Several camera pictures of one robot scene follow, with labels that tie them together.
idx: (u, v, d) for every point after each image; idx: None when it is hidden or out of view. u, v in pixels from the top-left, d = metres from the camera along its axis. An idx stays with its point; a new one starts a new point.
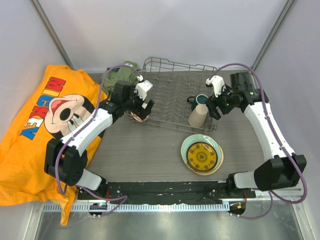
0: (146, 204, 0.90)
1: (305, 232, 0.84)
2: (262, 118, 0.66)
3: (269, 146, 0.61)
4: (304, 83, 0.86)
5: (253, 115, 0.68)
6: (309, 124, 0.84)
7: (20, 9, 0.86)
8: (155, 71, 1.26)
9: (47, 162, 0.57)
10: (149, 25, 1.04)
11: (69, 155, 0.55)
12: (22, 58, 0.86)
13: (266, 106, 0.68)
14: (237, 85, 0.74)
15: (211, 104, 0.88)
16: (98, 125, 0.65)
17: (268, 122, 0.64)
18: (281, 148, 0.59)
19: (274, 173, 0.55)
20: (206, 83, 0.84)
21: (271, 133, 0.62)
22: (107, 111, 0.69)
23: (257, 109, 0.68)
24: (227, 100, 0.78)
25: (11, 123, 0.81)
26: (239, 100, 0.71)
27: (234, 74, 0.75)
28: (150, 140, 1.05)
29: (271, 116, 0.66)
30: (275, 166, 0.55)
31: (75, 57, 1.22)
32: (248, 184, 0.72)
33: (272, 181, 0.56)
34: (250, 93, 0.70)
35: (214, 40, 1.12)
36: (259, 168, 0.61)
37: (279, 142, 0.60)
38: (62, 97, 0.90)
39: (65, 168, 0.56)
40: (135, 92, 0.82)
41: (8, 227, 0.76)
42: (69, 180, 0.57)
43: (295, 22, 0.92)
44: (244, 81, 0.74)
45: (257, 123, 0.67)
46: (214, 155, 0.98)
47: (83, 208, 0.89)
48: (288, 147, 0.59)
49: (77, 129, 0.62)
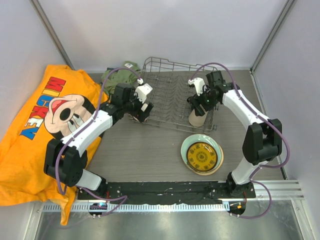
0: (146, 204, 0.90)
1: (305, 232, 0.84)
2: (236, 100, 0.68)
3: (247, 118, 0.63)
4: (304, 83, 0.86)
5: (227, 98, 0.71)
6: (308, 123, 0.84)
7: (20, 10, 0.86)
8: (155, 71, 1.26)
9: (47, 162, 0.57)
10: (150, 25, 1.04)
11: (69, 156, 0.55)
12: (22, 59, 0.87)
13: (239, 91, 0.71)
14: (212, 82, 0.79)
15: (195, 101, 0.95)
16: (97, 126, 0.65)
17: (241, 98, 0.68)
18: (257, 116, 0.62)
19: (257, 138, 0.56)
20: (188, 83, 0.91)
21: (245, 107, 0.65)
22: (107, 112, 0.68)
23: (230, 94, 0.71)
24: (207, 97, 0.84)
25: (11, 123, 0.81)
26: (215, 94, 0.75)
27: (207, 74, 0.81)
28: (150, 140, 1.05)
29: (243, 96, 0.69)
30: (255, 131, 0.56)
31: (75, 57, 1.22)
32: (244, 175, 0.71)
33: (258, 147, 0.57)
34: (223, 85, 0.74)
35: (215, 40, 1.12)
36: (243, 143, 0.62)
37: (254, 112, 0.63)
38: (62, 97, 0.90)
39: (65, 168, 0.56)
40: (135, 95, 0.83)
41: (8, 227, 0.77)
42: (69, 181, 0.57)
43: (295, 22, 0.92)
44: (218, 77, 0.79)
45: (233, 104, 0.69)
46: (214, 155, 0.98)
47: (83, 208, 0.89)
48: (263, 114, 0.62)
49: (78, 130, 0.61)
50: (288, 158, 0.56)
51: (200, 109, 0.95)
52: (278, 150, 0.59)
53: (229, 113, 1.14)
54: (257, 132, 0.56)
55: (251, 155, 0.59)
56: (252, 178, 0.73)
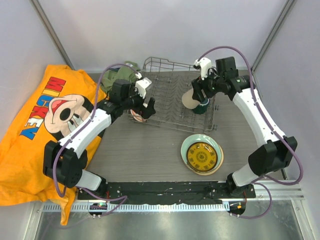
0: (146, 204, 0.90)
1: (305, 232, 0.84)
2: (251, 104, 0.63)
3: (261, 131, 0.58)
4: (304, 83, 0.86)
5: (242, 103, 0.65)
6: (309, 123, 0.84)
7: (20, 10, 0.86)
8: (155, 71, 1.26)
9: (46, 163, 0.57)
10: (149, 25, 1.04)
11: (67, 158, 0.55)
12: (22, 59, 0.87)
13: (254, 92, 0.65)
14: (223, 71, 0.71)
15: (197, 86, 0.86)
16: (95, 126, 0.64)
17: (258, 107, 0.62)
18: (272, 132, 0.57)
19: (269, 158, 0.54)
20: (194, 64, 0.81)
21: (261, 119, 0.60)
22: (105, 111, 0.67)
23: (245, 96, 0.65)
24: (213, 84, 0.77)
25: (11, 123, 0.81)
26: (227, 89, 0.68)
27: (219, 60, 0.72)
28: (150, 140, 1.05)
29: (259, 101, 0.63)
30: (269, 152, 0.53)
31: (75, 58, 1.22)
32: (246, 179, 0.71)
33: (267, 166, 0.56)
34: (236, 81, 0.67)
35: (215, 40, 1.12)
36: (252, 154, 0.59)
37: (270, 127, 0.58)
38: (62, 97, 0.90)
39: (64, 170, 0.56)
40: (135, 91, 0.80)
41: (8, 227, 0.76)
42: (68, 181, 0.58)
43: (295, 22, 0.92)
44: (230, 66, 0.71)
45: (246, 109, 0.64)
46: (214, 155, 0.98)
47: (83, 208, 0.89)
48: (279, 131, 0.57)
49: (76, 131, 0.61)
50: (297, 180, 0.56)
51: (200, 95, 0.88)
52: (284, 164, 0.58)
53: (229, 113, 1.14)
54: (271, 153, 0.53)
55: (258, 167, 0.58)
56: (256, 181, 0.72)
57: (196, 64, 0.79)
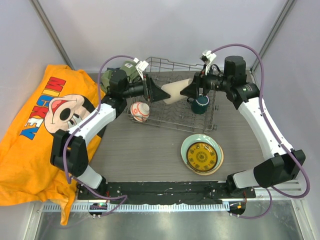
0: (146, 204, 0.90)
1: (305, 233, 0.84)
2: (258, 115, 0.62)
3: (268, 143, 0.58)
4: (304, 83, 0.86)
5: (248, 113, 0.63)
6: (309, 123, 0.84)
7: (21, 10, 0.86)
8: (155, 71, 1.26)
9: (54, 152, 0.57)
10: (150, 25, 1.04)
11: (76, 145, 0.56)
12: (22, 59, 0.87)
13: (262, 102, 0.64)
14: (232, 76, 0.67)
15: (199, 81, 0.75)
16: (101, 118, 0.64)
17: (265, 119, 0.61)
18: (280, 145, 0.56)
19: (276, 172, 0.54)
20: (202, 55, 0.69)
21: (268, 130, 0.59)
22: (111, 105, 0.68)
23: (252, 106, 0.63)
24: (216, 84, 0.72)
25: (11, 123, 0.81)
26: (232, 97, 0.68)
27: (229, 61, 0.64)
28: (150, 140, 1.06)
29: (266, 112, 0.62)
30: (277, 166, 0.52)
31: (75, 58, 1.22)
32: (248, 183, 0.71)
33: (274, 179, 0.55)
34: (243, 90, 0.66)
35: (215, 40, 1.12)
36: (259, 165, 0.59)
37: (277, 140, 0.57)
38: (62, 97, 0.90)
39: (73, 158, 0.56)
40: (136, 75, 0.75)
41: (9, 227, 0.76)
42: (75, 170, 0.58)
43: (295, 22, 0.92)
44: (239, 72, 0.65)
45: (253, 119, 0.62)
46: (214, 155, 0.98)
47: (83, 208, 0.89)
48: (286, 143, 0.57)
49: (84, 121, 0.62)
50: (305, 194, 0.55)
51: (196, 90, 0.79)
52: (291, 177, 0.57)
53: (229, 113, 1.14)
54: (278, 167, 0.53)
55: (265, 179, 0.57)
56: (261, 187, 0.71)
57: (205, 56, 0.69)
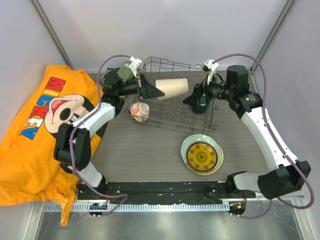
0: (146, 204, 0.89)
1: (305, 232, 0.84)
2: (261, 125, 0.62)
3: (272, 154, 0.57)
4: (304, 83, 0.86)
5: (251, 123, 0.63)
6: (309, 122, 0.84)
7: (20, 10, 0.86)
8: (155, 71, 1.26)
9: (58, 145, 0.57)
10: (149, 25, 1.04)
11: (81, 136, 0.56)
12: (22, 58, 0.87)
13: (265, 112, 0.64)
14: (234, 85, 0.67)
15: (199, 92, 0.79)
16: (103, 114, 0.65)
17: (269, 129, 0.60)
18: (284, 156, 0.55)
19: (281, 183, 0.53)
20: (204, 64, 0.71)
21: (272, 140, 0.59)
22: (110, 103, 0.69)
23: (255, 116, 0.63)
24: (218, 93, 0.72)
25: (11, 123, 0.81)
26: (235, 107, 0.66)
27: (232, 71, 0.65)
28: (149, 140, 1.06)
29: (270, 122, 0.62)
30: (281, 177, 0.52)
31: (75, 58, 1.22)
32: (250, 186, 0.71)
33: (278, 190, 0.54)
34: (245, 99, 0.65)
35: (214, 40, 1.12)
36: (263, 175, 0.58)
37: (282, 150, 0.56)
38: (62, 97, 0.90)
39: (77, 148, 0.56)
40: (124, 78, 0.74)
41: (9, 227, 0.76)
42: (80, 162, 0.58)
43: (296, 22, 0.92)
44: (242, 81, 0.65)
45: (256, 130, 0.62)
46: (214, 155, 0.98)
47: (83, 208, 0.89)
48: (291, 155, 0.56)
49: (86, 116, 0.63)
50: (310, 205, 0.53)
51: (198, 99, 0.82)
52: (296, 188, 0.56)
53: (229, 113, 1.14)
54: (283, 177, 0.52)
55: (269, 190, 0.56)
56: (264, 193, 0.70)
57: (207, 65, 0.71)
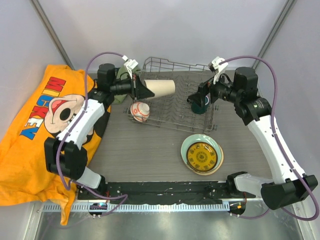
0: (146, 204, 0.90)
1: (305, 233, 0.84)
2: (269, 135, 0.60)
3: (279, 167, 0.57)
4: (304, 83, 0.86)
5: (259, 133, 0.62)
6: (309, 122, 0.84)
7: (20, 10, 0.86)
8: (155, 71, 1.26)
9: (48, 161, 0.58)
10: (150, 25, 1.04)
11: (69, 151, 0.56)
12: (22, 58, 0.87)
13: (273, 121, 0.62)
14: (242, 90, 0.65)
15: (204, 91, 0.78)
16: (90, 116, 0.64)
17: (277, 140, 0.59)
18: (292, 170, 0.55)
19: (285, 197, 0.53)
20: (211, 64, 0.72)
21: (279, 152, 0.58)
22: (97, 100, 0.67)
23: (263, 125, 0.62)
24: (223, 94, 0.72)
25: (11, 123, 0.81)
26: (242, 113, 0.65)
27: (241, 74, 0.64)
28: (149, 140, 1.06)
29: (279, 132, 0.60)
30: (286, 191, 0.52)
31: (75, 58, 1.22)
32: (250, 188, 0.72)
33: (282, 202, 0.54)
34: (254, 106, 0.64)
35: (214, 40, 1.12)
36: (266, 185, 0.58)
37: (289, 164, 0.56)
38: (62, 97, 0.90)
39: (68, 164, 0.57)
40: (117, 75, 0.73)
41: (9, 227, 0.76)
42: (74, 173, 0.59)
43: (296, 22, 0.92)
44: (250, 86, 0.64)
45: (264, 141, 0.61)
46: (214, 155, 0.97)
47: (83, 208, 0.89)
48: (298, 169, 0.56)
49: (72, 124, 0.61)
50: (313, 218, 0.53)
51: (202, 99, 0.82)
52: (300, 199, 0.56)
53: (229, 113, 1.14)
54: (288, 192, 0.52)
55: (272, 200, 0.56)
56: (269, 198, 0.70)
57: (213, 65, 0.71)
